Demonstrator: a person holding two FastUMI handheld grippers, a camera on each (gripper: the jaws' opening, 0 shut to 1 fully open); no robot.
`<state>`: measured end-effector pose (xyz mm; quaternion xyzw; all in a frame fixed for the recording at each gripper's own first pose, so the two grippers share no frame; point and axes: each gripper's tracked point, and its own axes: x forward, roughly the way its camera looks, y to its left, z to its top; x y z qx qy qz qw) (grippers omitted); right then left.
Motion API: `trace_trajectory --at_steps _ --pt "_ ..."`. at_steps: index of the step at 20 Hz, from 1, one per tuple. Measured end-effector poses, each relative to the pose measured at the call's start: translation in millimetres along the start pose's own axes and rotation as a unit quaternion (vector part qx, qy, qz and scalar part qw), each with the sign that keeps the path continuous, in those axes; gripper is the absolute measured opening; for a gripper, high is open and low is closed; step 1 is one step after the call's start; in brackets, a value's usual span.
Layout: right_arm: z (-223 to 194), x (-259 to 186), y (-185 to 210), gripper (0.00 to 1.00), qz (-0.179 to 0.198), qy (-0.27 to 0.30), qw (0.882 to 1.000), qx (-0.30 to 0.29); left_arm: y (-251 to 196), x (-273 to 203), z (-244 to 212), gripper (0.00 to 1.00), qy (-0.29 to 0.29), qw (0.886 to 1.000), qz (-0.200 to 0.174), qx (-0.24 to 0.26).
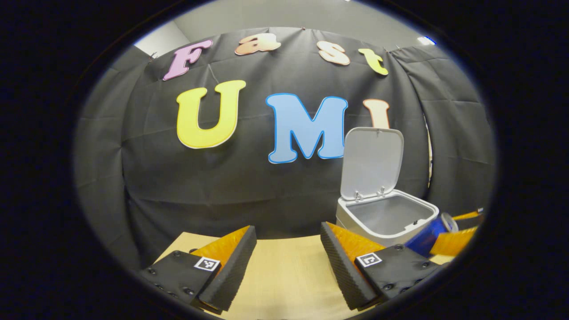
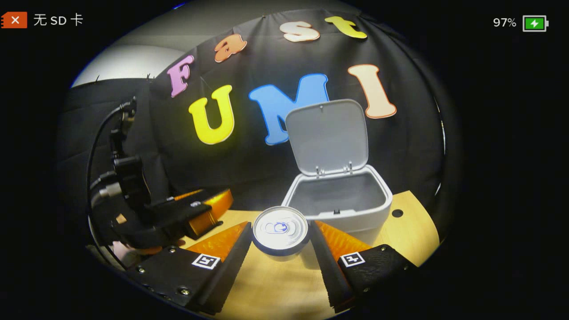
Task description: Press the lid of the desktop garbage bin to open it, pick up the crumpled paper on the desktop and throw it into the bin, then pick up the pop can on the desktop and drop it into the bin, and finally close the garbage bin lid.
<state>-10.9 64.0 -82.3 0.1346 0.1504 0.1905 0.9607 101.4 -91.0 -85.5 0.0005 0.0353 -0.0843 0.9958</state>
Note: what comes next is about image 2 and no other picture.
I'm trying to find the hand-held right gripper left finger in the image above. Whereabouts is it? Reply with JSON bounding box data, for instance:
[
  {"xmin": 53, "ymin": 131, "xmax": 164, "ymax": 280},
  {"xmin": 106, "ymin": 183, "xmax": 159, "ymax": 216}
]
[{"xmin": 126, "ymin": 221, "xmax": 253, "ymax": 315}]

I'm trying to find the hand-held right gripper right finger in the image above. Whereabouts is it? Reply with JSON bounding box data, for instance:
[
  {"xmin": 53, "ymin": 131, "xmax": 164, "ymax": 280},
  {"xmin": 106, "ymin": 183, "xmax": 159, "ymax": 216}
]
[{"xmin": 309, "ymin": 220, "xmax": 418, "ymax": 314}]

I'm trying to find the blue pop can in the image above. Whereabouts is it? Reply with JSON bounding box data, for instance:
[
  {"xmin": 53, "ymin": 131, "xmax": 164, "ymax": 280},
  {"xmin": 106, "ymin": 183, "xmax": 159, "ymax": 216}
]
[{"xmin": 252, "ymin": 206, "xmax": 310, "ymax": 263}]

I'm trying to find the white desktop garbage bin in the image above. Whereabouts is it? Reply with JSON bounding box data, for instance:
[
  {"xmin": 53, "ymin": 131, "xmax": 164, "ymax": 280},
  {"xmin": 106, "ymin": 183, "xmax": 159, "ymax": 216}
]
[{"xmin": 281, "ymin": 99, "xmax": 393, "ymax": 245}]

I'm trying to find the wooden desktop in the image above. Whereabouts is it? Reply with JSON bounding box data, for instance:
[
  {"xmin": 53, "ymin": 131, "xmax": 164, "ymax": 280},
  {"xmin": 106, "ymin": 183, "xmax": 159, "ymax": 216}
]
[{"xmin": 178, "ymin": 190, "xmax": 441, "ymax": 320}]

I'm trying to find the black backdrop cloth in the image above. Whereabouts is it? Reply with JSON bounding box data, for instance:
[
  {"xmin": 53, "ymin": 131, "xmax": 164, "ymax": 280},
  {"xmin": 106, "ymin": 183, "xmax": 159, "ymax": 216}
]
[{"xmin": 58, "ymin": 9, "xmax": 449, "ymax": 249}]

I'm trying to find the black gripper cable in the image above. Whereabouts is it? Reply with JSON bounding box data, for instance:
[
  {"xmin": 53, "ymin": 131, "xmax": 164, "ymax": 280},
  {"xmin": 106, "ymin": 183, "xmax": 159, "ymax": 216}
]
[{"xmin": 86, "ymin": 100, "xmax": 136, "ymax": 267}]

